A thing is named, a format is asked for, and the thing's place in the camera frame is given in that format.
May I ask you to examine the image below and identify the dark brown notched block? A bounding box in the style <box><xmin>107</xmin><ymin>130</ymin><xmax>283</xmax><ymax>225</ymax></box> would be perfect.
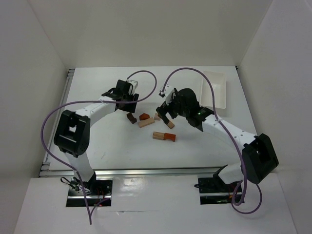
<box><xmin>126</xmin><ymin>113</ymin><xmax>137</xmax><ymax>124</ymax></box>

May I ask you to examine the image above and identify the long light wood block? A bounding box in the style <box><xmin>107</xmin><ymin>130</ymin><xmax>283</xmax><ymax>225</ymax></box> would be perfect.
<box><xmin>138</xmin><ymin>117</ymin><xmax>155</xmax><ymax>128</ymax></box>

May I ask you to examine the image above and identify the orange arch block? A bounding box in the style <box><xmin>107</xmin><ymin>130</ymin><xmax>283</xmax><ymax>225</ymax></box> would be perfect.
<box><xmin>164</xmin><ymin>133</ymin><xmax>176</xmax><ymax>142</ymax></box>

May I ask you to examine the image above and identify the striped light wood block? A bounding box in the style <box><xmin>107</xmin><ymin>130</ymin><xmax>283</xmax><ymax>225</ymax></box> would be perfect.
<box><xmin>152</xmin><ymin>132</ymin><xmax>165</xmax><ymax>140</ymax></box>

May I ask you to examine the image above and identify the white plastic bin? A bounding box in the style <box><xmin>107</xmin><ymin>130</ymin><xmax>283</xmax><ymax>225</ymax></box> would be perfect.
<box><xmin>199</xmin><ymin>71</ymin><xmax>226</xmax><ymax>109</ymax></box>

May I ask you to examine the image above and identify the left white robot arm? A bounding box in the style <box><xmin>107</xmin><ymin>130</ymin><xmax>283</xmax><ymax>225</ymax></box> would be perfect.
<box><xmin>54</xmin><ymin>80</ymin><xmax>139</xmax><ymax>191</ymax></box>

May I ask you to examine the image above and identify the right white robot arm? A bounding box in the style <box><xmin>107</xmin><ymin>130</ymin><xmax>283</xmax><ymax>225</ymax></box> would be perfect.
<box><xmin>156</xmin><ymin>86</ymin><xmax>279</xmax><ymax>187</ymax></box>

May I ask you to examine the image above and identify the small light square block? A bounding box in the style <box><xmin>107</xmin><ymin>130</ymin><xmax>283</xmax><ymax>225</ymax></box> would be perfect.
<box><xmin>154</xmin><ymin>113</ymin><xmax>161</xmax><ymax>121</ymax></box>

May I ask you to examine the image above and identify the tan rectangular block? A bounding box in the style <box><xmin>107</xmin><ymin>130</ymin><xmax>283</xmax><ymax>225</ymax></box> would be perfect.
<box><xmin>167</xmin><ymin>121</ymin><xmax>175</xmax><ymax>129</ymax></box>

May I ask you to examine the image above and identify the reddish brown wedge block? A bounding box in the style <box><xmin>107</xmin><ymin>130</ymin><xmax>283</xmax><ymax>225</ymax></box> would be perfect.
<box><xmin>139</xmin><ymin>113</ymin><xmax>150</xmax><ymax>121</ymax></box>

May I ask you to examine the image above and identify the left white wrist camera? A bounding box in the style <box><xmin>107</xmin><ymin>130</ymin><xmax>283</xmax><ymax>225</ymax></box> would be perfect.
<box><xmin>126</xmin><ymin>79</ymin><xmax>138</xmax><ymax>95</ymax></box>

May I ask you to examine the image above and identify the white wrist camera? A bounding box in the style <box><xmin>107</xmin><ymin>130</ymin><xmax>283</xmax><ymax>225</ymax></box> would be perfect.
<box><xmin>126</xmin><ymin>79</ymin><xmax>138</xmax><ymax>95</ymax></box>
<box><xmin>159</xmin><ymin>85</ymin><xmax>175</xmax><ymax>105</ymax></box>

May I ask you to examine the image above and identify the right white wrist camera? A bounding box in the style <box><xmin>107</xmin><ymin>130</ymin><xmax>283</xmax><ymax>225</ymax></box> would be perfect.
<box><xmin>159</xmin><ymin>85</ymin><xmax>175</xmax><ymax>105</ymax></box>

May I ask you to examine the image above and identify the aluminium front rail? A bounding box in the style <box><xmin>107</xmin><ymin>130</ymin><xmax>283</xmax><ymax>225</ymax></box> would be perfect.
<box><xmin>39</xmin><ymin>166</ymin><xmax>269</xmax><ymax>176</ymax></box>

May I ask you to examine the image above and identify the aluminium rail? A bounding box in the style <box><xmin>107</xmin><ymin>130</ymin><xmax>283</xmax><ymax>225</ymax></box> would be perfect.
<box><xmin>39</xmin><ymin>166</ymin><xmax>269</xmax><ymax>176</ymax></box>
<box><xmin>47</xmin><ymin>69</ymin><xmax>75</xmax><ymax>147</ymax></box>

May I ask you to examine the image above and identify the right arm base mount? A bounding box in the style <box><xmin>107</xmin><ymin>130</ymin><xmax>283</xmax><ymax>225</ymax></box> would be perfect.
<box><xmin>194</xmin><ymin>177</ymin><xmax>237</xmax><ymax>205</ymax></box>

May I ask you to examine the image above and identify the aluminium left rail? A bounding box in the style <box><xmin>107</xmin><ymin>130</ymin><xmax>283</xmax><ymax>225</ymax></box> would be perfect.
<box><xmin>47</xmin><ymin>69</ymin><xmax>75</xmax><ymax>147</ymax></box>

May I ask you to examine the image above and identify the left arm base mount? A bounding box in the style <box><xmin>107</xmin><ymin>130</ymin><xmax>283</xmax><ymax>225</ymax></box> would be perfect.
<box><xmin>60</xmin><ymin>177</ymin><xmax>113</xmax><ymax>207</ymax></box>

